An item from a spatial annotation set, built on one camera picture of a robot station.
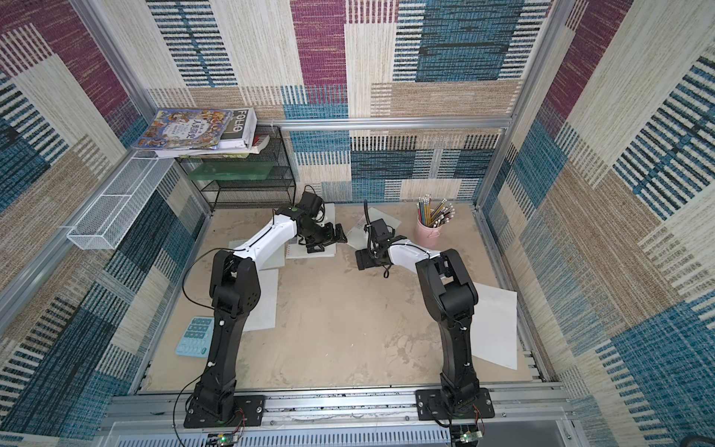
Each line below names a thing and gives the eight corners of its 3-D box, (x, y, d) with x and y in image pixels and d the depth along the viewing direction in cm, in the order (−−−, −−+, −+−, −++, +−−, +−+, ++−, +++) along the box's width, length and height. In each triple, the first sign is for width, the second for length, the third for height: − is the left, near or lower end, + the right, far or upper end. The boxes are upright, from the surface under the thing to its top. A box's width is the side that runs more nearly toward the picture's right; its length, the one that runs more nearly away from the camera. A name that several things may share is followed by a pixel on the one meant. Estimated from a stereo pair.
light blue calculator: (178, 358, 85) (173, 354, 82) (193, 321, 92) (188, 317, 90) (208, 358, 85) (203, 354, 82) (220, 321, 92) (216, 317, 90)
